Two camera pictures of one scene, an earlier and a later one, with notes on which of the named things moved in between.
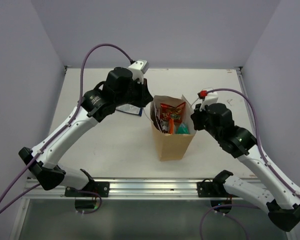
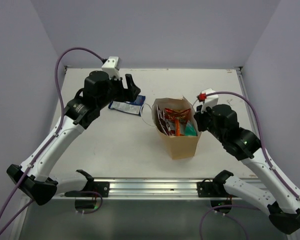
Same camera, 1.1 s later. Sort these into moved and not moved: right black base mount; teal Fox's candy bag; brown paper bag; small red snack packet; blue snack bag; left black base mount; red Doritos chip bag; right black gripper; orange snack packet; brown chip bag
Moved: orange snack packet; red Doritos chip bag; teal Fox's candy bag; brown paper bag; brown chip bag; small red snack packet
Not moved: blue snack bag; left black base mount; right black base mount; right black gripper
